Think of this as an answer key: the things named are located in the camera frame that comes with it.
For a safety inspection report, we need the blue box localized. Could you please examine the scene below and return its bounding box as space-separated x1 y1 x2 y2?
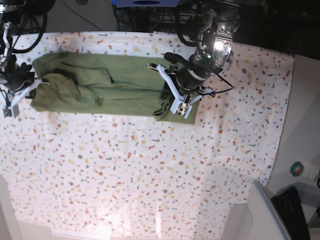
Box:
111 0 183 8

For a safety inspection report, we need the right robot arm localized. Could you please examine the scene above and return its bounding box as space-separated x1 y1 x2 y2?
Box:
0 0 56 118

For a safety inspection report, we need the green tape roll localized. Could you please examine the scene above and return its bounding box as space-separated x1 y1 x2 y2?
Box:
290 161 304 177

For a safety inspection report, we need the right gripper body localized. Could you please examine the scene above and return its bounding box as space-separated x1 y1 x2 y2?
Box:
0 62 35 92

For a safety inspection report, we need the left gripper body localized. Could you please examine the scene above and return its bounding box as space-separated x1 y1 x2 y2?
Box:
164 52 217 97

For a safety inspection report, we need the black keyboard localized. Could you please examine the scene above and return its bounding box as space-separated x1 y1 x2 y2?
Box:
271 186 311 240

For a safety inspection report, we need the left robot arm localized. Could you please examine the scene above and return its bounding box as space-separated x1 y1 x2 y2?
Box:
148 0 240 119

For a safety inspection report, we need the green t-shirt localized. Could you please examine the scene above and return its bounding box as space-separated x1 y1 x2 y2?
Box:
31 52 198 124

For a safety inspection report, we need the terrazzo pattern tablecloth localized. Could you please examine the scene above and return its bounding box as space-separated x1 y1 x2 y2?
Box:
0 43 296 240

